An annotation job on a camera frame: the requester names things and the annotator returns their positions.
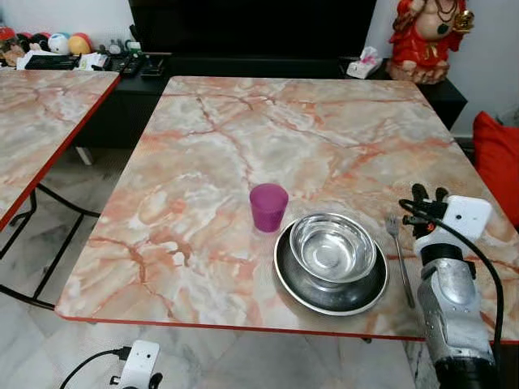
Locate red cushion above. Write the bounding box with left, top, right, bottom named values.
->
left=473, top=111, right=519, bottom=228

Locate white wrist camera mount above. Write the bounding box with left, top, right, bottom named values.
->
left=418, top=195, right=493, bottom=254
left=114, top=340, right=161, bottom=389

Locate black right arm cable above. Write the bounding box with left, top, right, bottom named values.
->
left=397, top=199, right=505, bottom=361

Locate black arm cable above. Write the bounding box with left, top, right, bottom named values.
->
left=397, top=199, right=505, bottom=361
left=59, top=347, right=131, bottom=389

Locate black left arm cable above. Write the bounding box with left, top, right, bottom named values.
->
left=59, top=347, right=131, bottom=389

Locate small white box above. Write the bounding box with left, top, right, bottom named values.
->
left=77, top=53, right=111, bottom=71

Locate white toy ball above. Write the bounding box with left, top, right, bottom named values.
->
left=47, top=32, right=71, bottom=55

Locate white tissue box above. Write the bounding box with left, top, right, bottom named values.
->
left=346, top=46, right=382, bottom=79

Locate black remote control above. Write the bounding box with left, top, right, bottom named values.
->
left=122, top=53, right=147, bottom=79

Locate steel plate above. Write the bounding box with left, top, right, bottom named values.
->
left=273, top=223, right=389, bottom=316

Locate steel fork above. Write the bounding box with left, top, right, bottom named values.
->
left=384, top=215, right=416, bottom=310

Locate purple plastic cup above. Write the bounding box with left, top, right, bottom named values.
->
left=249, top=183, right=290, bottom=233

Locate large marble pattern red-edged table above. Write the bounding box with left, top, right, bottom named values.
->
left=54, top=75, right=519, bottom=345

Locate flat black device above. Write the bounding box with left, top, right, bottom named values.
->
left=24, top=54, right=79, bottom=71

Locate steel bowl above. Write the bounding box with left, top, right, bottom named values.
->
left=289, top=212, right=378, bottom=284

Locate black television console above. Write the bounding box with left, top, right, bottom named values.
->
left=73, top=53, right=469, bottom=151

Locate red robed figurine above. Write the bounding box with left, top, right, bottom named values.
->
left=386, top=0, right=475, bottom=85

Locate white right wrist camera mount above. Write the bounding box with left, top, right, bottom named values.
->
left=418, top=195, right=493, bottom=254

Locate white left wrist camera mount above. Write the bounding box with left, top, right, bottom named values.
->
left=114, top=340, right=161, bottom=389

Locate black television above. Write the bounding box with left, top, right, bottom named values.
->
left=128, top=0, right=378, bottom=59

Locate orange yellow toy ball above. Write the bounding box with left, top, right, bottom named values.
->
left=69, top=32, right=92, bottom=56

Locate small marble pattern red-edged table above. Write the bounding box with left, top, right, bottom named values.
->
left=0, top=69, right=121, bottom=310

